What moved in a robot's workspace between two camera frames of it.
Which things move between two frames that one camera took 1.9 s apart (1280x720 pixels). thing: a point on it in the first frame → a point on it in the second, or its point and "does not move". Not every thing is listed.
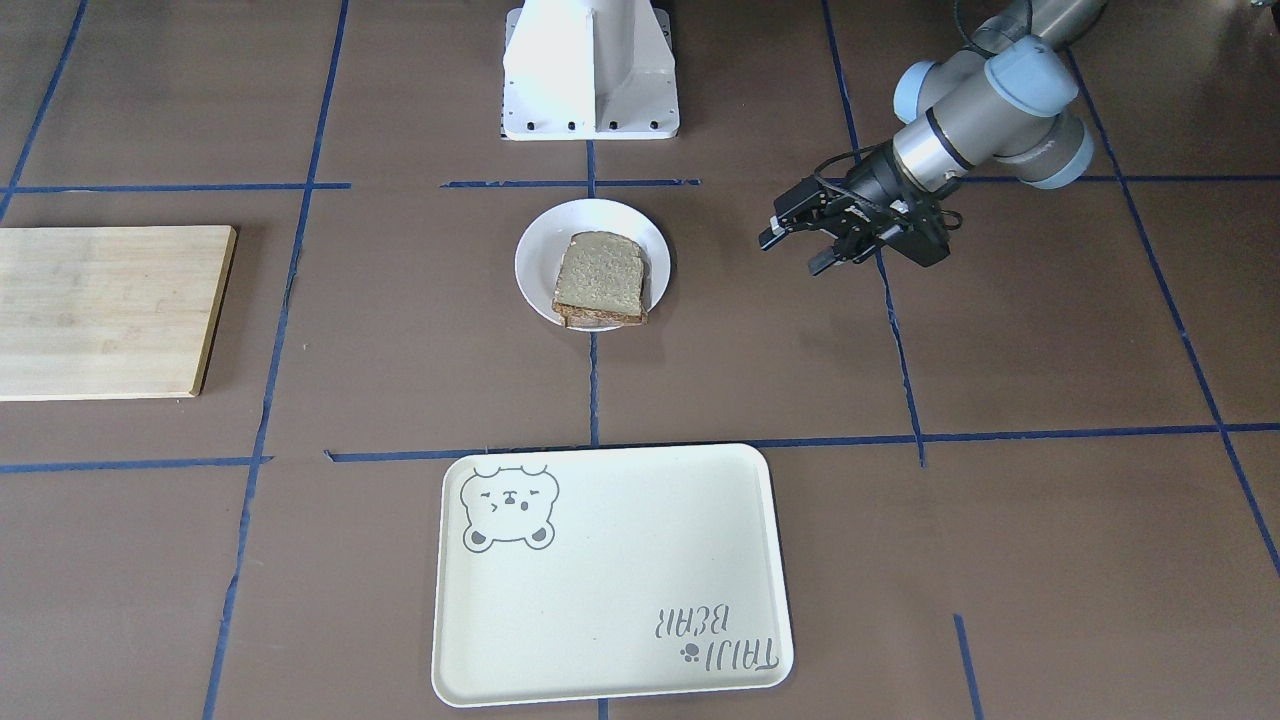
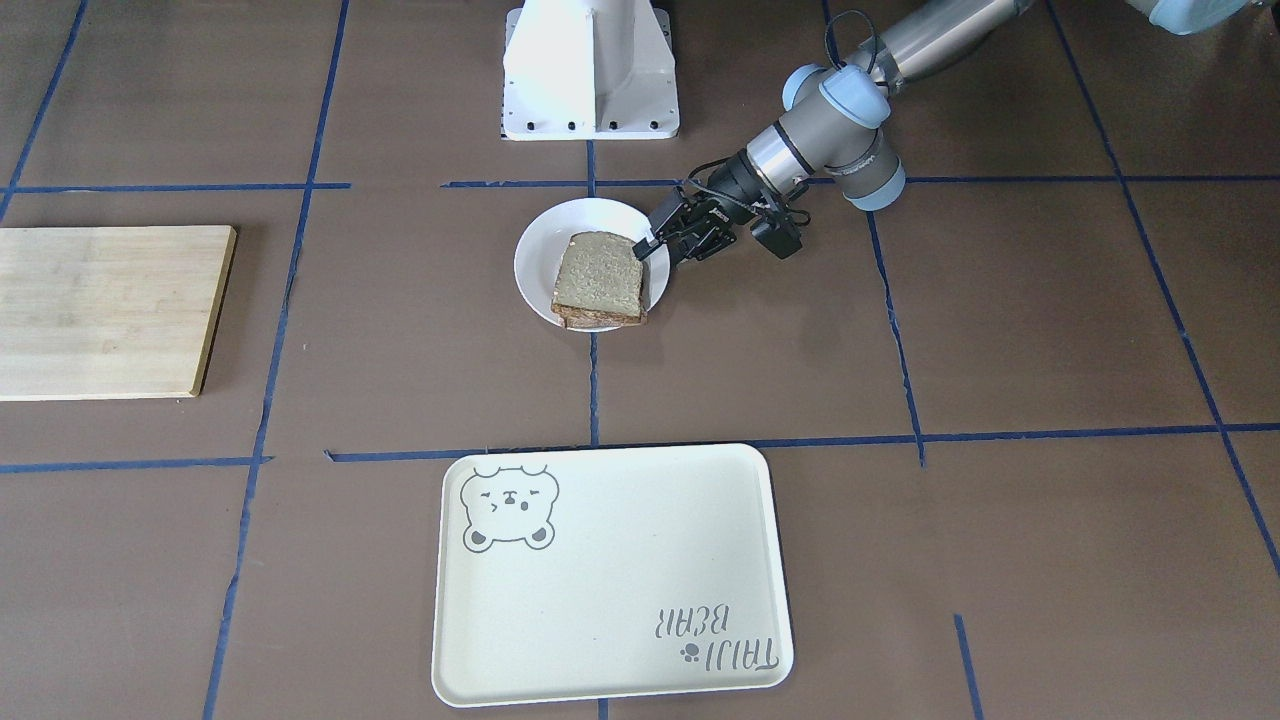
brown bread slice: (600, 281) does not move
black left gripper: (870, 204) → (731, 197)
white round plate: (542, 242) does not move
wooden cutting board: (109, 312) does not move
